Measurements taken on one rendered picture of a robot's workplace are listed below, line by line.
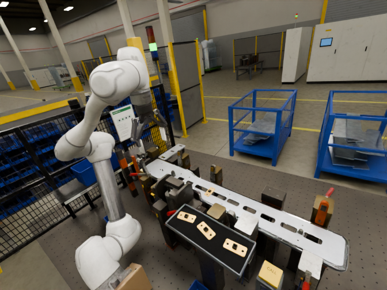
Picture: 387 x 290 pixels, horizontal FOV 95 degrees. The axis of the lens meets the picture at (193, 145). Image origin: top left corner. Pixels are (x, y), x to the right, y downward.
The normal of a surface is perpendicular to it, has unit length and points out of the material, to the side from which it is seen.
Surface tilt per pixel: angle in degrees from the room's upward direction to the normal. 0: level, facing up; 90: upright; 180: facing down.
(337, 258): 0
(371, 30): 90
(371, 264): 0
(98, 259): 43
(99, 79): 89
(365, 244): 0
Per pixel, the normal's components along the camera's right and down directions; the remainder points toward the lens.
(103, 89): 0.00, 0.39
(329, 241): -0.13, -0.87
